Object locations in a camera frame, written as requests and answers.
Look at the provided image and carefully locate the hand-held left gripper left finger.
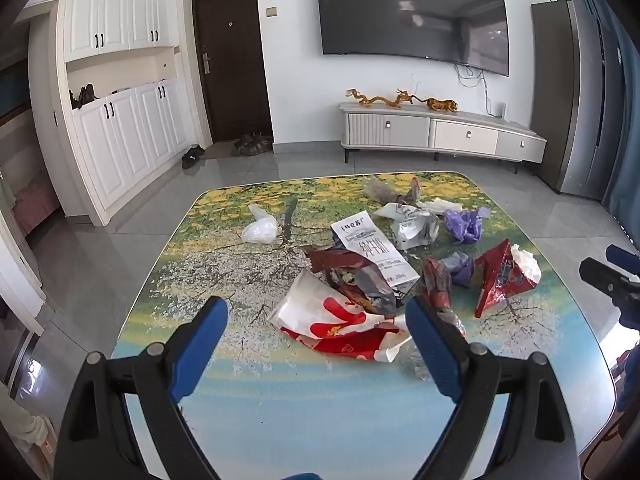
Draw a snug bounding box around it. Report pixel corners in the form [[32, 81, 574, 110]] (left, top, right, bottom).
[[54, 296, 230, 480]]

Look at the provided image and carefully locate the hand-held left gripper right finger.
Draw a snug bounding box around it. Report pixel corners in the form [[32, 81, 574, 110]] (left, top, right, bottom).
[[405, 297, 581, 480]]

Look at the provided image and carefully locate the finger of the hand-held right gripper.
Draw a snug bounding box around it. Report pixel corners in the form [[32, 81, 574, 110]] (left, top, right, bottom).
[[605, 244, 640, 267], [579, 257, 640, 307]]

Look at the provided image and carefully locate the white tissue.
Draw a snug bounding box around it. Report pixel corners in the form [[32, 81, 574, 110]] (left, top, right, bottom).
[[510, 244, 542, 283]]

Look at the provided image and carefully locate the silver white printed bag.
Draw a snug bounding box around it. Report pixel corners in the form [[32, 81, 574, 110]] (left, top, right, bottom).
[[374, 202, 441, 251]]

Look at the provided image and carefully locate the clear plastic wrapper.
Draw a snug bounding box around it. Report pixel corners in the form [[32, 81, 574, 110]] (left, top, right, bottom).
[[400, 310, 468, 381]]

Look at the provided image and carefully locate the dark red wrapper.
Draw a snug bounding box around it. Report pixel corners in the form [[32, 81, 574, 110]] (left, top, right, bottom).
[[420, 256, 453, 311]]

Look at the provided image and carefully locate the grey plastic bag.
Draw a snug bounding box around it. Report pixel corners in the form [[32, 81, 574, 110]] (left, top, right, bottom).
[[325, 265, 421, 316]]

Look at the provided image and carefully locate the greyish purple plastic bag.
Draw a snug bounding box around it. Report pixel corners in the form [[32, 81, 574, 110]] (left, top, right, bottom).
[[440, 251, 476, 288]]

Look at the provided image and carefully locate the floral printed table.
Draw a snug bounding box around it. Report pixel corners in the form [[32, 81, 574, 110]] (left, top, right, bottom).
[[111, 170, 617, 480]]

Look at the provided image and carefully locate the red snack packet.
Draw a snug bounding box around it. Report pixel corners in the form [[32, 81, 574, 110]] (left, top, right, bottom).
[[472, 239, 541, 318]]

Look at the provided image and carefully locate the red and white plastic bag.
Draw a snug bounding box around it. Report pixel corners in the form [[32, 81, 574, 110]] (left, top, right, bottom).
[[267, 270, 413, 363]]

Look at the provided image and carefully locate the brown foil wrapper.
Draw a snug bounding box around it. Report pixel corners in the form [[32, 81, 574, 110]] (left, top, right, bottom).
[[302, 245, 373, 286]]

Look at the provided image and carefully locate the cream paper scrap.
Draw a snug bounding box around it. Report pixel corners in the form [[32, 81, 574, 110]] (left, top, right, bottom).
[[417, 197, 463, 213]]

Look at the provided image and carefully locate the grey refrigerator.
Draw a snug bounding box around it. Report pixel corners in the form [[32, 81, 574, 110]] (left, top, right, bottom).
[[530, 0, 626, 201]]

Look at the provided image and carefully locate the clear brown wrapper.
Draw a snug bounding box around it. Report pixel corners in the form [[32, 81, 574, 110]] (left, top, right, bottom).
[[362, 176, 408, 206]]

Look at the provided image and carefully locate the pair of black shoes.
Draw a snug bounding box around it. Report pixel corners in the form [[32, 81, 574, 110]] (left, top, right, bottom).
[[181, 144, 206, 170]]

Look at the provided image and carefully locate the white television cabinet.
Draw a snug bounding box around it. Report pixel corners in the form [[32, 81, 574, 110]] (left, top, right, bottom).
[[339, 101, 548, 175]]

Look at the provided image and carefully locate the pair of dark sandals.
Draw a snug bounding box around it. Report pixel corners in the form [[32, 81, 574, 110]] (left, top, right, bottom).
[[232, 132, 274, 157]]

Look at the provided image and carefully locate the white panelled hallway cabinet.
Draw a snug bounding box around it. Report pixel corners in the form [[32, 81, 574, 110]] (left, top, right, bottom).
[[27, 0, 201, 226]]

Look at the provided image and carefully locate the golden dragon figurine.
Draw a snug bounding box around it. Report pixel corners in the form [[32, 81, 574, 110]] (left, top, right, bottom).
[[382, 88, 416, 107], [346, 88, 390, 109]]

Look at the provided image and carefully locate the dark bag on cabinet shelf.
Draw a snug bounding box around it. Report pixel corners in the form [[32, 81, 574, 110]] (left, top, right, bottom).
[[70, 84, 98, 109]]

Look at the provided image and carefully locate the dark brown entrance door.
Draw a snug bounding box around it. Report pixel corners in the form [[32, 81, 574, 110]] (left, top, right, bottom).
[[192, 0, 273, 145]]

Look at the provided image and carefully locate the television cable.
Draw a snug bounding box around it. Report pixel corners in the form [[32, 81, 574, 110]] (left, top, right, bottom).
[[454, 62, 496, 111]]

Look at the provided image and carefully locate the wall-mounted black television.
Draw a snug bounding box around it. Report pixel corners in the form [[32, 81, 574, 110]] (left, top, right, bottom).
[[314, 0, 511, 78]]

